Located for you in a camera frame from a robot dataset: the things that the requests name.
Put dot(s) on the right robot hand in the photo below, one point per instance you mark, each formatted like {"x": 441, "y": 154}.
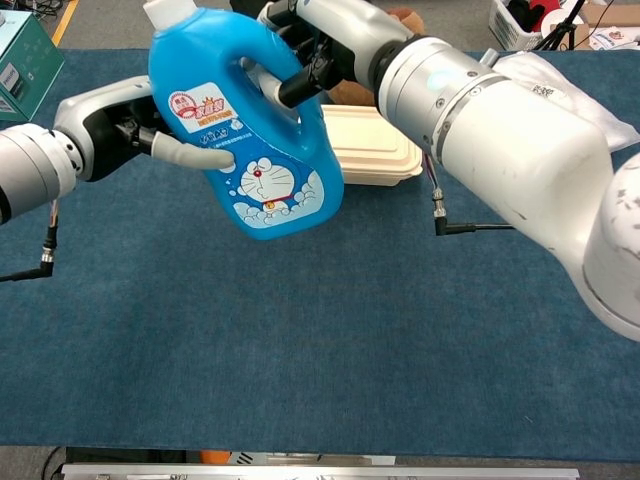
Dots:
{"x": 350, "y": 35}

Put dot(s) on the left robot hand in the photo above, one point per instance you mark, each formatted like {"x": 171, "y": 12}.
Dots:
{"x": 100, "y": 135}

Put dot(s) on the blue pump detergent bottle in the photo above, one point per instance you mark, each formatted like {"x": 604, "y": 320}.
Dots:
{"x": 200, "y": 50}

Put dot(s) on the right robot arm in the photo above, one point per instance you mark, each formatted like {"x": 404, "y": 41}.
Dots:
{"x": 525, "y": 160}

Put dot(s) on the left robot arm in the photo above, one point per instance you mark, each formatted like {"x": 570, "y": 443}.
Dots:
{"x": 30, "y": 165}

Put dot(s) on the brown plush toy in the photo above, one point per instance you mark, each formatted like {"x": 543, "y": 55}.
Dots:
{"x": 407, "y": 22}

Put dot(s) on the cream lidded lunch box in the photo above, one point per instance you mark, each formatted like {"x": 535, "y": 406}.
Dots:
{"x": 370, "y": 150}

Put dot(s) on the yellow floor tape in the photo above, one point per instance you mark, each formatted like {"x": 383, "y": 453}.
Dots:
{"x": 65, "y": 22}

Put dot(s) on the white plastic basket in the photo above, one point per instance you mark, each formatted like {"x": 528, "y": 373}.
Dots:
{"x": 507, "y": 32}

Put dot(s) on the black tripod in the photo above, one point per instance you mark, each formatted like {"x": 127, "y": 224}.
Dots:
{"x": 559, "y": 27}

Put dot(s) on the white plastic bag QR label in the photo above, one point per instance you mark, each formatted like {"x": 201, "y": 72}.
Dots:
{"x": 575, "y": 85}

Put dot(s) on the brown cardboard box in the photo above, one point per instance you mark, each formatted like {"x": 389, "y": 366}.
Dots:
{"x": 607, "y": 15}

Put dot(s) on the blue felt table cloth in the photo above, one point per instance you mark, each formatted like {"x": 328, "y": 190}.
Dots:
{"x": 320, "y": 325}

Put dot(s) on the orange object under table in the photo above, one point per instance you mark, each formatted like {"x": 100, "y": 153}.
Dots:
{"x": 215, "y": 456}

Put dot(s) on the aluminium profile rail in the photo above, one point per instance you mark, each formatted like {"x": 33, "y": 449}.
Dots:
{"x": 320, "y": 472}

